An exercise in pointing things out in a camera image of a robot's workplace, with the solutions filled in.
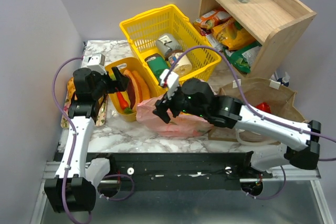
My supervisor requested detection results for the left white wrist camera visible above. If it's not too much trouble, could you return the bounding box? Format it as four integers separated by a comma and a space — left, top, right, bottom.
81, 53, 107, 75

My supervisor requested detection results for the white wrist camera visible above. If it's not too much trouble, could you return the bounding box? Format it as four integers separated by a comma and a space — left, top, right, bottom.
81, 53, 107, 75
159, 69, 179, 100

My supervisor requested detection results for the pink plastic grocery bag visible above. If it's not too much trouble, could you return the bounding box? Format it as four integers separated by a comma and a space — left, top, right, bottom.
136, 95, 214, 137

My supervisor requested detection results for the yellow snack bag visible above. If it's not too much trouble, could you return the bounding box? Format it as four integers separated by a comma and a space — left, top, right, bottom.
212, 18, 256, 51

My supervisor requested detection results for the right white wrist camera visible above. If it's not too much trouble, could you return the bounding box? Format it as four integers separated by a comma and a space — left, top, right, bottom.
159, 69, 179, 100

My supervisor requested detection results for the orange snack packet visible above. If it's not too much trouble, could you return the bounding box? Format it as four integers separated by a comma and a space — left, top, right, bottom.
193, 8, 232, 30

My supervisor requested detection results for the large yellow shopping basket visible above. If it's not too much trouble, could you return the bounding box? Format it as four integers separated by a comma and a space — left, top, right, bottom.
120, 4, 221, 94

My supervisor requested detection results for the silver snack packet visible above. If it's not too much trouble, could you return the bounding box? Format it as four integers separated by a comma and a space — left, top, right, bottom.
200, 28, 223, 51

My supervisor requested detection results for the brown burlap tote bag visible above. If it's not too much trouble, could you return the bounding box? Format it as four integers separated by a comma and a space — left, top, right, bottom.
208, 78, 307, 147

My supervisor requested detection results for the wooden shelf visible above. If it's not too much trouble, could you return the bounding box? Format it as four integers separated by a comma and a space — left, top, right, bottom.
199, 0, 317, 78

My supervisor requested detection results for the red snack bag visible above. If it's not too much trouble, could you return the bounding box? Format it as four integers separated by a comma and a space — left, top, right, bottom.
256, 102, 271, 114

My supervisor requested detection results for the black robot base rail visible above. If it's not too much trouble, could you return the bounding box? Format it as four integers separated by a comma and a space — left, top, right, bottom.
86, 152, 273, 191

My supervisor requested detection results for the small yellow plastic bin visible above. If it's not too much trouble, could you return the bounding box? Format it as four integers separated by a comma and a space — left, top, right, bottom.
105, 57, 159, 122

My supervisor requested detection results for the braided toy bread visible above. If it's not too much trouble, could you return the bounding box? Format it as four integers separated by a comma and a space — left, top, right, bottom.
132, 71, 151, 101

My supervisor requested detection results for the green toilet paper roll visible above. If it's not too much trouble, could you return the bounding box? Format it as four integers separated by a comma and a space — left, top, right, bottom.
145, 53, 169, 80

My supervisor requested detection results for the green snack bag lower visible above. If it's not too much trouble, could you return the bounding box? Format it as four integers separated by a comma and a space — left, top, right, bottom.
223, 41, 262, 73

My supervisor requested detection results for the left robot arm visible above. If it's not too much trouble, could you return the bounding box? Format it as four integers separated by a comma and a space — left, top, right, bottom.
45, 67, 129, 213

